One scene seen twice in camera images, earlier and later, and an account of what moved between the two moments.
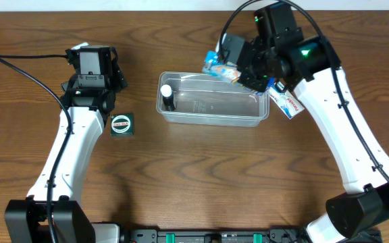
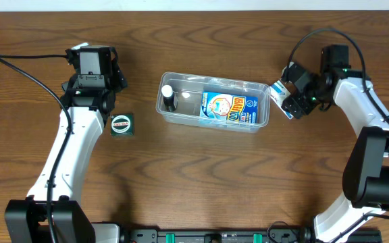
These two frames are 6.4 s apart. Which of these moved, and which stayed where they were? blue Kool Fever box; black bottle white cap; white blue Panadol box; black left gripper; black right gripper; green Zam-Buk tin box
Moved: black right gripper; blue Kool Fever box
Stayed: black left gripper; green Zam-Buk tin box; white blue Panadol box; black bottle white cap
